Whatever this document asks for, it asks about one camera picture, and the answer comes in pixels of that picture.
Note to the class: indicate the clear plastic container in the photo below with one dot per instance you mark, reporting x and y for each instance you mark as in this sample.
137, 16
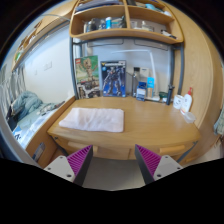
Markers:
189, 117

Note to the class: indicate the pink folded towel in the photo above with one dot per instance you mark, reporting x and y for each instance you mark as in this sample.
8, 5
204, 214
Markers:
93, 119

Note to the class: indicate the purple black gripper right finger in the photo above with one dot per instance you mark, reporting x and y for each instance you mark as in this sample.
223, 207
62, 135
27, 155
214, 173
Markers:
153, 166

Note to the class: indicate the teal blanket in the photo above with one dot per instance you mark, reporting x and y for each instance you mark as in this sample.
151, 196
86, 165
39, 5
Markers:
25, 103

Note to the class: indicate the white lotion pump bottle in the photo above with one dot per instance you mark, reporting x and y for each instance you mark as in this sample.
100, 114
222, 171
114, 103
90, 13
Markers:
187, 100

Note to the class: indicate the blue robot model box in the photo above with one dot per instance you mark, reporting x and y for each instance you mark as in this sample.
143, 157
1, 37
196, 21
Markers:
114, 78

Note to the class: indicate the white mug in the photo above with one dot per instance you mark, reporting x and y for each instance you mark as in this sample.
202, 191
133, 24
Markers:
177, 102

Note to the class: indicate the wooden wall shelf unit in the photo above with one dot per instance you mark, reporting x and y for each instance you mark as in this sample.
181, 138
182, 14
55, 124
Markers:
147, 19

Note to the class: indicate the green Groot box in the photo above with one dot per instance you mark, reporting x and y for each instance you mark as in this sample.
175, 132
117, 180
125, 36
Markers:
87, 77

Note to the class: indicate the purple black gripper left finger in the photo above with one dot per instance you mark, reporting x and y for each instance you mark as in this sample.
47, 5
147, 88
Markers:
73, 167

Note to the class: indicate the wooden desk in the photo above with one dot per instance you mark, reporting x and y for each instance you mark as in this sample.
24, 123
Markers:
155, 126

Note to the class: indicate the dark blue bottle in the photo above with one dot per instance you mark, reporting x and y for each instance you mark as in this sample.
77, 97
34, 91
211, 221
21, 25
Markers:
169, 96

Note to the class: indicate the small blue box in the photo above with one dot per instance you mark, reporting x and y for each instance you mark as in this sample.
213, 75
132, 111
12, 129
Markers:
141, 91

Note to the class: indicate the bed with bedding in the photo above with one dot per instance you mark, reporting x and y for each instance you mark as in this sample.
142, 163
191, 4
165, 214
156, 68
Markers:
23, 130

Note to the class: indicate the white desk lamp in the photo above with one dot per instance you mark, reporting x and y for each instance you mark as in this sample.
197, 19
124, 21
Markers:
147, 74

